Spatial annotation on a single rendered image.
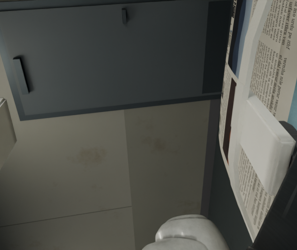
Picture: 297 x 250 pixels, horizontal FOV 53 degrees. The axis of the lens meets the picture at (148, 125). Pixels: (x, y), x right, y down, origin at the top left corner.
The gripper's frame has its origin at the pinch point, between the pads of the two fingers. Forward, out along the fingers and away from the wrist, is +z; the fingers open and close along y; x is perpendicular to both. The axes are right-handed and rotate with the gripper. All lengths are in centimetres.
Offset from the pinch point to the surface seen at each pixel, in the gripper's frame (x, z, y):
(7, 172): -195, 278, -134
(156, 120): -144, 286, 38
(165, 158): -200, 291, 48
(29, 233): -300, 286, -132
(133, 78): -90, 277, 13
